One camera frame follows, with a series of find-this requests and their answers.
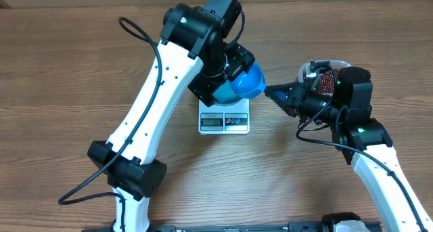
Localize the blue plastic measuring scoop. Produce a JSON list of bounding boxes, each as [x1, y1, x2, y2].
[[230, 62, 268, 99]]

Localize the red beans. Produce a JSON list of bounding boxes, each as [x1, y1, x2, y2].
[[298, 68, 336, 95]]

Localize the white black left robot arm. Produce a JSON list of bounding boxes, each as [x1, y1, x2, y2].
[[87, 0, 255, 231]]

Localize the clear plastic container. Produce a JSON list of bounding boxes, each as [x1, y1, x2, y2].
[[297, 60, 351, 95]]

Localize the white digital kitchen scale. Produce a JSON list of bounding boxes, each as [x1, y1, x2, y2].
[[198, 99, 250, 135]]

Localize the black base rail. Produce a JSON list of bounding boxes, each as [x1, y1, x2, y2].
[[81, 211, 383, 232]]

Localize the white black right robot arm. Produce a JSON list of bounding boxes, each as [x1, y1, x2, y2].
[[264, 67, 432, 231]]

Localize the teal metal bowl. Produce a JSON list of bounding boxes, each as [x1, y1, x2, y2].
[[212, 80, 242, 106]]

